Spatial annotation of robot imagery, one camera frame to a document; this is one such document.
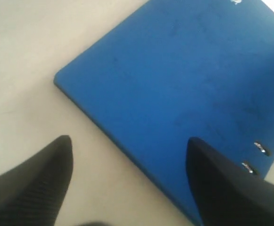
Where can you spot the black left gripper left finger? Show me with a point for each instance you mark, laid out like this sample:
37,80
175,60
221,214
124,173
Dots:
32,193

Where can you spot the blue ring binder notebook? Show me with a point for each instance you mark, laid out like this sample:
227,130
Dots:
176,69

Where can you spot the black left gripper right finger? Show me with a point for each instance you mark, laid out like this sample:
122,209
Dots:
225,194

